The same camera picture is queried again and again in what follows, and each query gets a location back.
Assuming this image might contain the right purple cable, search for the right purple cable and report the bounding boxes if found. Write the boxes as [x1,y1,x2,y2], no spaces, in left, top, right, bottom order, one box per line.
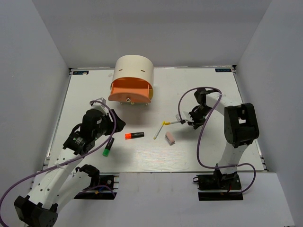
[177,87,257,194]

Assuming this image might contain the orange highlighter marker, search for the orange highlighter marker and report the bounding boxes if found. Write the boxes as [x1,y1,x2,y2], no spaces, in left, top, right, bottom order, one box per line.
[125,132,144,140]

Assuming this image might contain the green highlighter marker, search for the green highlighter marker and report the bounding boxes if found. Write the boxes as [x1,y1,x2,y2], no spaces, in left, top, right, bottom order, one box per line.
[102,137,115,157]

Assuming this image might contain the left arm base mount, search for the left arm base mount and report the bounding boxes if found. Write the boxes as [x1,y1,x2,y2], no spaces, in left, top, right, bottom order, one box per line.
[74,174,120,200]

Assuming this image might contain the pink eraser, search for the pink eraser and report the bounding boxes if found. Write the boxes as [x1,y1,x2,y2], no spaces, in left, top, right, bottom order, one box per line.
[165,131,175,145]

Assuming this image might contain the blue label sticker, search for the blue label sticker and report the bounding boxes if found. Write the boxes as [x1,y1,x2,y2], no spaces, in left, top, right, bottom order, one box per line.
[215,68,232,72]
[72,70,89,75]

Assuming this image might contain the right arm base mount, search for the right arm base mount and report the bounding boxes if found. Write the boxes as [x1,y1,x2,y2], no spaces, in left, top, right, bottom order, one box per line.
[193,174,243,201]

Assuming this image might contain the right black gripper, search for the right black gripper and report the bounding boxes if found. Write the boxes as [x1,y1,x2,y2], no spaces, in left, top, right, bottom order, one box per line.
[187,105,214,128]

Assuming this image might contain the cream round drawer organizer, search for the cream round drawer organizer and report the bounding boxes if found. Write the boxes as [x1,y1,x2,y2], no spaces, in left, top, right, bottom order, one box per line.
[111,55,155,106]

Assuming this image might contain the middle yellow white pen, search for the middle yellow white pen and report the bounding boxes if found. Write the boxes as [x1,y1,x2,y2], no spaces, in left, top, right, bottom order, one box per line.
[163,121,181,125]

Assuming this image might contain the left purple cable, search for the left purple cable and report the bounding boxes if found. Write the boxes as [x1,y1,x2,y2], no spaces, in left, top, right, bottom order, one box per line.
[0,100,118,220]

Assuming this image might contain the purple cable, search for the purple cable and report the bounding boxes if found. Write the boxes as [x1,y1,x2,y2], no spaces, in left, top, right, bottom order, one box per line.
[0,100,118,220]
[177,87,257,194]

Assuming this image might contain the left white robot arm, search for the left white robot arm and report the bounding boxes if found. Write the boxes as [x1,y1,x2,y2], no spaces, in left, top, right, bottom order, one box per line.
[14,105,126,227]

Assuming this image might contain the right blue label sticker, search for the right blue label sticker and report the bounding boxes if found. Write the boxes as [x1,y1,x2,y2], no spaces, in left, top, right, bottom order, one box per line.
[215,68,232,72]

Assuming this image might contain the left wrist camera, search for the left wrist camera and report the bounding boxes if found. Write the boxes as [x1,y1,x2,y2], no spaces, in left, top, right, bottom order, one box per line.
[89,97,107,114]

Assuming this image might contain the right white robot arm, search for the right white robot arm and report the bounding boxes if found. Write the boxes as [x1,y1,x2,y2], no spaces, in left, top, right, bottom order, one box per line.
[177,87,259,189]

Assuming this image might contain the orange drawer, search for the orange drawer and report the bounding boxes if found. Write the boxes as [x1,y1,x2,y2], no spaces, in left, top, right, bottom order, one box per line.
[108,77,153,104]

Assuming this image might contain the left blue label sticker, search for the left blue label sticker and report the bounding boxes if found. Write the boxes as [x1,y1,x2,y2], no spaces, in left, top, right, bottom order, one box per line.
[72,70,89,75]

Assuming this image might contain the yellow white pen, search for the yellow white pen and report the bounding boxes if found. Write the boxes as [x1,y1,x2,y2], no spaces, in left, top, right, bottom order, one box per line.
[153,121,165,140]
[163,121,181,125]

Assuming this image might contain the left yellow white pen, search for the left yellow white pen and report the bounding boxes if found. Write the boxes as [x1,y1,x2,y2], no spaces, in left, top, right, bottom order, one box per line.
[153,121,165,140]

